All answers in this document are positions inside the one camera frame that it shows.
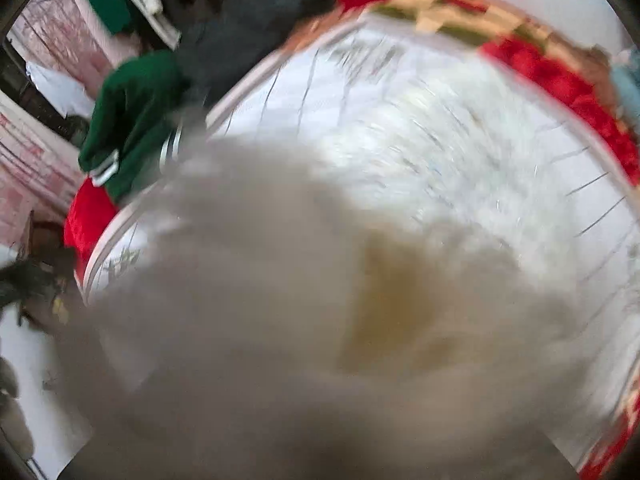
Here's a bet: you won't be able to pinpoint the white fluffy garment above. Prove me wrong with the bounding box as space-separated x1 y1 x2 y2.
54 49 597 480

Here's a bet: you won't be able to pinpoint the white grid patterned mat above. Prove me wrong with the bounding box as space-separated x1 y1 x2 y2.
81 12 640 470

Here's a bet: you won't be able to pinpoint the black garment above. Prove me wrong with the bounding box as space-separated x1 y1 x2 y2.
176 0 336 106

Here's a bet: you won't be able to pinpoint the green garment white stripes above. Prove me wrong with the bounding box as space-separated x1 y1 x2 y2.
78 50 188 204

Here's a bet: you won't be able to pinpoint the red floral blanket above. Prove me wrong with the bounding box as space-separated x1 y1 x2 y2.
62 0 640 480

